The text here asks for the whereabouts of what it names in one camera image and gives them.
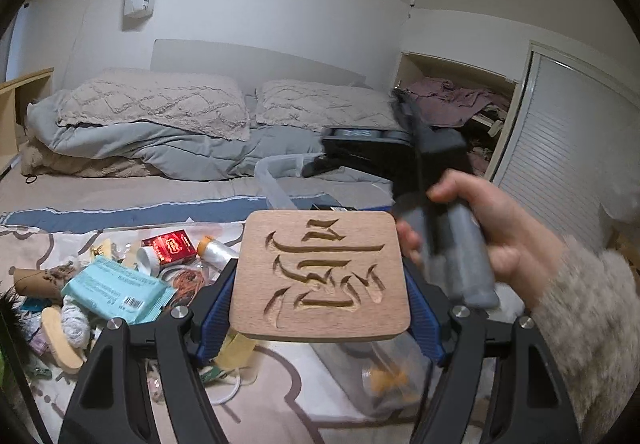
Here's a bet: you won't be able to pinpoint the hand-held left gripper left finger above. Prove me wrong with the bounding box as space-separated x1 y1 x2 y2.
70 259 238 444

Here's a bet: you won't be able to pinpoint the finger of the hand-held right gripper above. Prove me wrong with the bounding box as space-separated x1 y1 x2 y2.
302 151 351 177

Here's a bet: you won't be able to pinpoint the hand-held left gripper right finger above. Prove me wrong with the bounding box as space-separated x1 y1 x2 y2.
404 257 581 444

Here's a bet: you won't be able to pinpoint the clear plastic storage bin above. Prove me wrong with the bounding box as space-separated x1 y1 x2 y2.
254 151 441 422

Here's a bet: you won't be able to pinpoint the carved wooden coaster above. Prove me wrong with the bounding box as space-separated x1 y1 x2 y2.
229 210 412 342

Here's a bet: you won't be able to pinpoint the person's right forearm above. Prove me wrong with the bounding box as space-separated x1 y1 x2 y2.
522 237 626 444

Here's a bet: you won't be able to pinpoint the person's right hand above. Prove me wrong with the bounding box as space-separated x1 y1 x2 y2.
397 170 568 312

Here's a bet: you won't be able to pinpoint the yellow plastic piece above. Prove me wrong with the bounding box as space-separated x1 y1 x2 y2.
215 331 256 370

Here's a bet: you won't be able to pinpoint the red rubber bands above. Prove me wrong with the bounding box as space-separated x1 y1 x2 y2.
167 269 208 292

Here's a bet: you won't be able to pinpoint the pile of clothes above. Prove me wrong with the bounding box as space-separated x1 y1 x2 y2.
402 77 513 175

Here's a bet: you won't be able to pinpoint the beige textured pillow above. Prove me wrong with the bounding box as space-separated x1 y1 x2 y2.
56 68 251 141
255 79 401 132

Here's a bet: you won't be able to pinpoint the white bottle orange cap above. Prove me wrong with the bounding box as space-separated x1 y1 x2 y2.
196 237 238 265

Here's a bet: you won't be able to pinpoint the red box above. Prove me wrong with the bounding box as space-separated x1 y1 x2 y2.
141 229 197 262

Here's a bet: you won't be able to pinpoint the wooden closet niche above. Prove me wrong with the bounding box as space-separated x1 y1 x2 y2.
397 52 523 182

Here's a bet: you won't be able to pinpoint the printed blanket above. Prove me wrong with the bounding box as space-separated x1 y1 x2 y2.
0 197 451 444

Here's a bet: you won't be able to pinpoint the teal wipes packet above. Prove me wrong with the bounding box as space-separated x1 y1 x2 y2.
61 257 177 325

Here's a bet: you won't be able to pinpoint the white louvered door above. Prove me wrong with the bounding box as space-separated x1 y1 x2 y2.
487 42 640 250

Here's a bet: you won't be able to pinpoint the white headboard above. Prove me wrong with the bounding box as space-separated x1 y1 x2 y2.
151 39 368 98

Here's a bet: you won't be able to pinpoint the white yarn ball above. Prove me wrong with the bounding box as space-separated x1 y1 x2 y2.
61 304 91 350

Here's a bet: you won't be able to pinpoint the grey duvet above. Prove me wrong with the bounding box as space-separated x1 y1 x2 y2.
26 89 401 180

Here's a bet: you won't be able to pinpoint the oval wooden box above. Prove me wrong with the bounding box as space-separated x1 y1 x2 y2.
41 307 85 370

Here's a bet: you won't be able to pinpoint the beige folded blanket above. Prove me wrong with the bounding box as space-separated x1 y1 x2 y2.
20 141 156 180

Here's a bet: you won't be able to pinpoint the black feather duster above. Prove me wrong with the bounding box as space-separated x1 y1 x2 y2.
0 294 26 325

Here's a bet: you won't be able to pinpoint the wooden bedside shelf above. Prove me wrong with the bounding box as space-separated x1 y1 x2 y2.
0 68 55 175

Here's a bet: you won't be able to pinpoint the white cord ring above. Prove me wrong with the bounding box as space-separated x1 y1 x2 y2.
210 364 258 405

